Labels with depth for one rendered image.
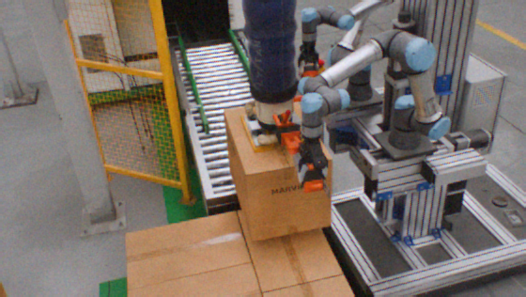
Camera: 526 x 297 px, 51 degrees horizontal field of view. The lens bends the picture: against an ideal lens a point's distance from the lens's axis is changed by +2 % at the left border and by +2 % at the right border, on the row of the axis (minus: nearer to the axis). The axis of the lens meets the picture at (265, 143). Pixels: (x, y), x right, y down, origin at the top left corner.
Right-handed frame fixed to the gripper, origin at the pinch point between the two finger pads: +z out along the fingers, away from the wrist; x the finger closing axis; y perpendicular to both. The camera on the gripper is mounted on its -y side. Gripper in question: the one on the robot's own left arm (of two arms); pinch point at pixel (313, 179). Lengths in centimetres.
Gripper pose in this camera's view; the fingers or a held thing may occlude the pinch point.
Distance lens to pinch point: 210.6
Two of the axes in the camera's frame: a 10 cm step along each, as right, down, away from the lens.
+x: -9.7, 1.6, -1.7
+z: 0.4, 8.4, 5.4
